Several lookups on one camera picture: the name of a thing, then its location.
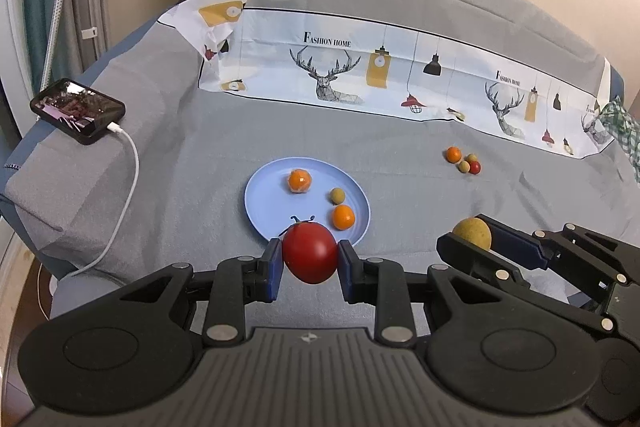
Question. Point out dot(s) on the plastic-wrapped small orange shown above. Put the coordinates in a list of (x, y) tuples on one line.
[(300, 181)]

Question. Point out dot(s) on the red cherry tomato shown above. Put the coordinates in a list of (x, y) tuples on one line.
[(310, 254), (475, 167)]

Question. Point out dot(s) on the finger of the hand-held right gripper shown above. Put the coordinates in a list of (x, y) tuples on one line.
[(465, 254), (520, 247)]

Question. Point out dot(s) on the white deer-printed cloth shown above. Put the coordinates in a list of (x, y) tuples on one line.
[(280, 72)]

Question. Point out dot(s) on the white curtain clip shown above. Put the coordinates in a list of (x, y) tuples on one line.
[(88, 32)]

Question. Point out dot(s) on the black smartphone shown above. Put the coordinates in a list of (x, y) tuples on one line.
[(75, 109)]

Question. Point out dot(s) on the white frame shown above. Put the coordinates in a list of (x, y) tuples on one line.
[(12, 7)]

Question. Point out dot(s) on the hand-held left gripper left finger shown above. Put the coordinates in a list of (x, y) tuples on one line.
[(274, 269)]

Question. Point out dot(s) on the grey bed sheet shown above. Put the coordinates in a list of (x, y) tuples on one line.
[(200, 167)]

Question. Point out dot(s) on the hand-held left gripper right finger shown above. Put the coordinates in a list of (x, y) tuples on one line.
[(349, 272)]

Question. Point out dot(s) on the blue plate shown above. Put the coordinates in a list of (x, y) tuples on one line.
[(280, 207)]

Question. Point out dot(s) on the green checked cloth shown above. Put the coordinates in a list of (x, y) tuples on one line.
[(622, 132)]

